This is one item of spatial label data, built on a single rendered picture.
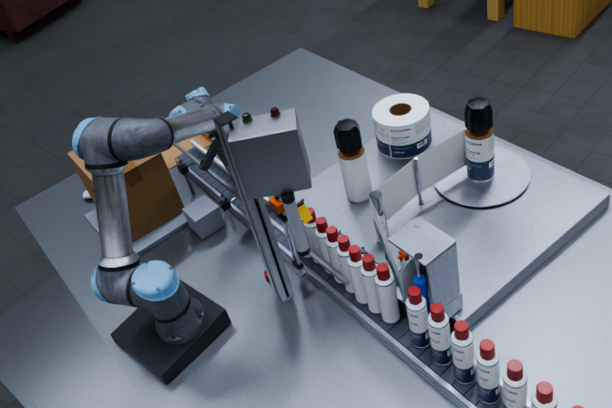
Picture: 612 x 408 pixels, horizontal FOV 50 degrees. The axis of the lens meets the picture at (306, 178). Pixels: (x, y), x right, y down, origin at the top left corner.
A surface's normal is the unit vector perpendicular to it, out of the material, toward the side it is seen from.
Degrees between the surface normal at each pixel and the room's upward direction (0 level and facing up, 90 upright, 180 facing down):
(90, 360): 0
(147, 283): 6
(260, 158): 90
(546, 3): 90
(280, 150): 90
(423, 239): 0
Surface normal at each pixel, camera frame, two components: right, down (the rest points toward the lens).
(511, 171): -0.20, -0.76
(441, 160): 0.51, 0.46
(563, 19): -0.66, 0.57
